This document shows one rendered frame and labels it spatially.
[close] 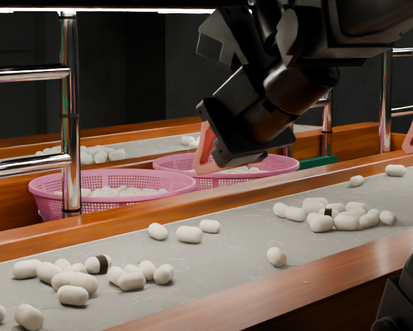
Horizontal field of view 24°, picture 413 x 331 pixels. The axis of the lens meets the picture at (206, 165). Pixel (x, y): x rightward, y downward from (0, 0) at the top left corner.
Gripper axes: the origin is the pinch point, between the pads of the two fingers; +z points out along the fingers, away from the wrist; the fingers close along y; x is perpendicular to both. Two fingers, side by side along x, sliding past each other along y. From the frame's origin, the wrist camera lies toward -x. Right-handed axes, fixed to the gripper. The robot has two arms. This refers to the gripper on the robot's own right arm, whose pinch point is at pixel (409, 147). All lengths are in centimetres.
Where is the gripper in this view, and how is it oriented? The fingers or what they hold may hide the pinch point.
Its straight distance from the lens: 130.5
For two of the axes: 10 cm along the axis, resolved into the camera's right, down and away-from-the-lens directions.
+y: -6.6, 1.1, -7.4
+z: -5.8, 5.5, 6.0
